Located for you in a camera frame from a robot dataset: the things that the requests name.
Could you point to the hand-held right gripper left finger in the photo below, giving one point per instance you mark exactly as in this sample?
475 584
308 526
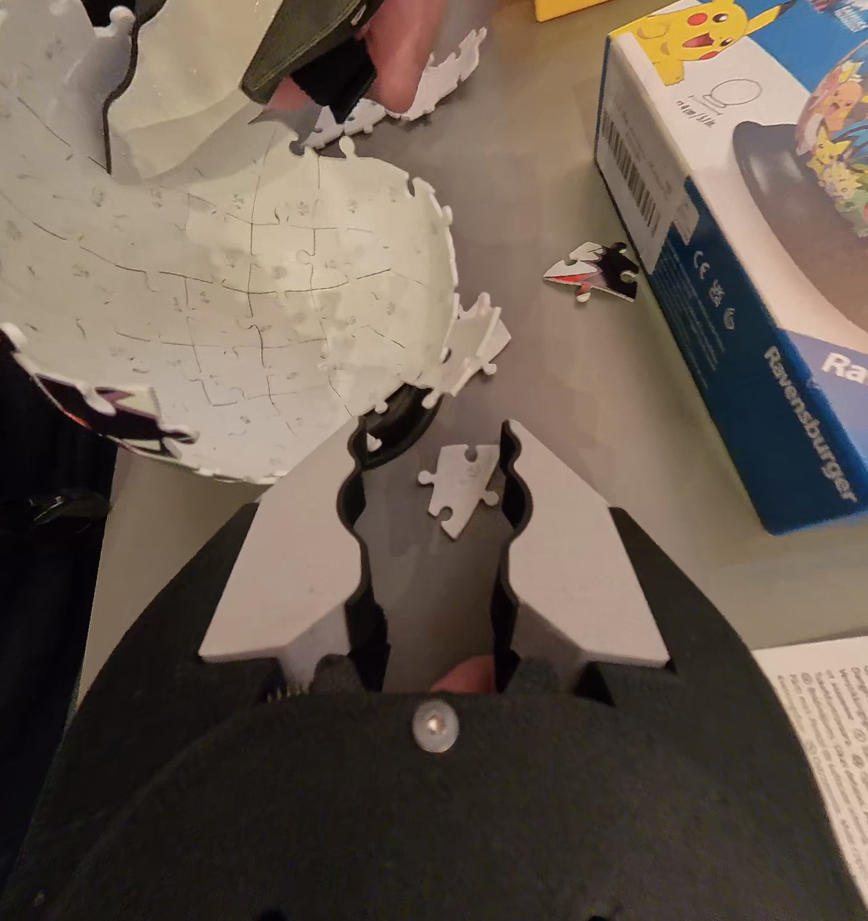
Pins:
290 575

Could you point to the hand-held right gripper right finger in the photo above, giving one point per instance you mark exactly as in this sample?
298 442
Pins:
585 575

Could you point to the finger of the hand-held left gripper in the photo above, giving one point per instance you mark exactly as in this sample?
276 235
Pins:
189 93

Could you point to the white puzzle piece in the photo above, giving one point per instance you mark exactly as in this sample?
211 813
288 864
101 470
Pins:
463 482

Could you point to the black ball stand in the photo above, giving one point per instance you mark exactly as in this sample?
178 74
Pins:
409 424

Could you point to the colourful puzzle ball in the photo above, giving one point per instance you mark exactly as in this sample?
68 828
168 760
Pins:
189 302

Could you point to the loose white puzzle pieces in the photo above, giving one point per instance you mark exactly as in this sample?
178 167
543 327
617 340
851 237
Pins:
441 79

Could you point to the blue puzzle box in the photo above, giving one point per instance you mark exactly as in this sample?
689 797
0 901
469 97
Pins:
750 360

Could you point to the black red puzzle piece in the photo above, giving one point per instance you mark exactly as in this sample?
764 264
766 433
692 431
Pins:
606 277

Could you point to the person's left hand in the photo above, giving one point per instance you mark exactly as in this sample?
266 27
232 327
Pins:
405 65

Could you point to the yellow plastic bin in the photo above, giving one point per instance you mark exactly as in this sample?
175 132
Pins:
571 7

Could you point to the white instruction sheet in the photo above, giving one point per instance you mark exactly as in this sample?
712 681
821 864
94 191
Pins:
844 755

